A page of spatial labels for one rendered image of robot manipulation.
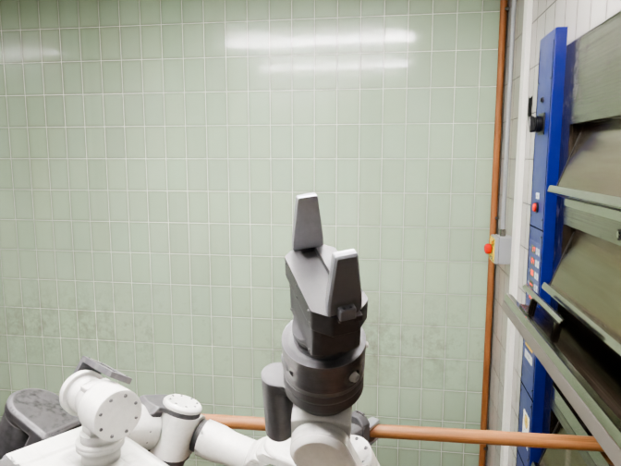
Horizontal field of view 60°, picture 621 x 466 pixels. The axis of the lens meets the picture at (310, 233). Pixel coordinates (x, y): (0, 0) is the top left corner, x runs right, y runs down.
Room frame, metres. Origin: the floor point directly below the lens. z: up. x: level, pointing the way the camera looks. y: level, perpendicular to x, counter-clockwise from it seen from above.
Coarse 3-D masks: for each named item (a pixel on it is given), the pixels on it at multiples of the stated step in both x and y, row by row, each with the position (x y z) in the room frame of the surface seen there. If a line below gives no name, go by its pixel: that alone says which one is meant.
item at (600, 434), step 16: (512, 320) 1.30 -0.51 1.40; (544, 320) 1.29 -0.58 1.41; (576, 320) 1.35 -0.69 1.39; (528, 336) 1.15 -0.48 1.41; (560, 336) 1.17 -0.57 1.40; (576, 336) 1.20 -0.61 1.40; (592, 336) 1.22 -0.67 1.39; (544, 352) 1.03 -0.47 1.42; (576, 352) 1.07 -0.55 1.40; (592, 352) 1.09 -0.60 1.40; (608, 352) 1.11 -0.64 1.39; (576, 368) 0.97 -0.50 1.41; (592, 368) 0.99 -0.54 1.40; (608, 368) 1.00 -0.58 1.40; (560, 384) 0.91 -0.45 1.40; (592, 384) 0.90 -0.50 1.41; (608, 384) 0.92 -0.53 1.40; (576, 400) 0.84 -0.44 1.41; (608, 400) 0.84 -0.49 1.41; (592, 416) 0.77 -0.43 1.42; (592, 432) 0.75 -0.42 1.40; (608, 448) 0.70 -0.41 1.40
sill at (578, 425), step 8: (560, 392) 1.37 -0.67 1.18; (560, 400) 1.35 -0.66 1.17; (560, 408) 1.34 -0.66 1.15; (568, 408) 1.28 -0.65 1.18; (568, 416) 1.28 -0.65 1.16; (576, 416) 1.24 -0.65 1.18; (576, 424) 1.22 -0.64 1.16; (584, 424) 1.20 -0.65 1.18; (576, 432) 1.22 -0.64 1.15; (584, 432) 1.17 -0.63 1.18; (592, 456) 1.11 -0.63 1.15; (600, 456) 1.07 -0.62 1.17; (600, 464) 1.07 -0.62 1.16; (608, 464) 1.03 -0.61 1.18
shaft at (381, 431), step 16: (208, 416) 1.19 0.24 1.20; (224, 416) 1.19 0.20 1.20; (240, 416) 1.19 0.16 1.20; (384, 432) 1.13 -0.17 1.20; (400, 432) 1.13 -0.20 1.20; (416, 432) 1.12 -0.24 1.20; (432, 432) 1.12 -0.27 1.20; (448, 432) 1.12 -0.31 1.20; (464, 432) 1.11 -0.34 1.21; (480, 432) 1.11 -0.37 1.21; (496, 432) 1.11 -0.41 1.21; (512, 432) 1.11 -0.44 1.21; (560, 448) 1.08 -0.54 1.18; (576, 448) 1.08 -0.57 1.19; (592, 448) 1.07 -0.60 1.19
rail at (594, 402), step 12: (516, 300) 1.36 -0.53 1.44; (516, 312) 1.29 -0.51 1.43; (528, 324) 1.17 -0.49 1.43; (540, 336) 1.08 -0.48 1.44; (552, 348) 1.01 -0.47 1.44; (552, 360) 0.98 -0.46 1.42; (564, 360) 0.94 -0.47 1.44; (564, 372) 0.91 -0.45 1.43; (576, 372) 0.89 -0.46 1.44; (576, 384) 0.85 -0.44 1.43; (588, 384) 0.84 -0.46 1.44; (588, 396) 0.80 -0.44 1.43; (600, 408) 0.75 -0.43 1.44; (600, 420) 0.74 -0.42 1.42; (612, 420) 0.72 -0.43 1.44; (612, 432) 0.70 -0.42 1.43
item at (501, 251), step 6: (492, 234) 2.07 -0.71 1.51; (498, 240) 1.97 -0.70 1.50; (504, 240) 1.97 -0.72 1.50; (510, 240) 1.97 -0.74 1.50; (492, 246) 2.01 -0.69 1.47; (498, 246) 1.97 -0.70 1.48; (504, 246) 1.97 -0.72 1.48; (510, 246) 1.97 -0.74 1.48; (492, 252) 2.01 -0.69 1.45; (498, 252) 1.97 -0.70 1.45; (504, 252) 1.97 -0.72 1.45; (510, 252) 1.97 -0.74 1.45; (492, 258) 2.01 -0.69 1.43; (498, 258) 1.97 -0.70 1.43; (504, 258) 1.97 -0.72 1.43; (510, 258) 1.97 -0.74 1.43
